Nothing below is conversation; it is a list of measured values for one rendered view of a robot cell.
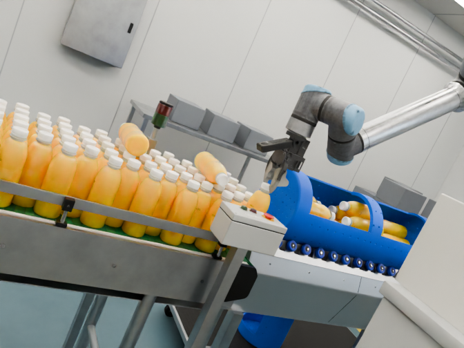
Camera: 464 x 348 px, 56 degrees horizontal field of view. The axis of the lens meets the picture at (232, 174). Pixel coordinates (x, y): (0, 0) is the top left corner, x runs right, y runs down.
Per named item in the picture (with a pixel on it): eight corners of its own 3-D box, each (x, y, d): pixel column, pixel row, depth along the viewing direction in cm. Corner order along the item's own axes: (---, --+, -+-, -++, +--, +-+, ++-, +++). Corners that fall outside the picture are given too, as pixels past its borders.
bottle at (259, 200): (241, 232, 156) (263, 186, 152) (255, 242, 152) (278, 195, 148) (229, 232, 150) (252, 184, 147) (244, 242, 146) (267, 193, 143)
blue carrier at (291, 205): (419, 284, 205) (451, 233, 199) (275, 250, 162) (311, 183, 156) (380, 252, 229) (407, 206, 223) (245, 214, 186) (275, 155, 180)
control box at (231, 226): (274, 256, 136) (288, 228, 134) (220, 244, 126) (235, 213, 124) (259, 241, 145) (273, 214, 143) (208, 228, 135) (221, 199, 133)
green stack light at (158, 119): (166, 129, 178) (171, 118, 177) (152, 124, 175) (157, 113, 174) (162, 126, 184) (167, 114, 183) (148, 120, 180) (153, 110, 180)
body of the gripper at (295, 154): (298, 175, 146) (314, 142, 144) (278, 168, 142) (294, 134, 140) (287, 167, 153) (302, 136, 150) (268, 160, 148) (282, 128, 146)
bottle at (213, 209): (201, 240, 150) (222, 192, 147) (217, 250, 148) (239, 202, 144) (190, 243, 144) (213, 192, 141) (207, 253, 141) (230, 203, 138)
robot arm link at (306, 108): (328, 88, 135) (302, 78, 140) (310, 125, 137) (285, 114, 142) (338, 95, 143) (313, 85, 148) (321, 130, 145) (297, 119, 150)
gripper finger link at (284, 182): (285, 198, 146) (295, 172, 145) (271, 193, 143) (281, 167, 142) (280, 196, 148) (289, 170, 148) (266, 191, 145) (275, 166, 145)
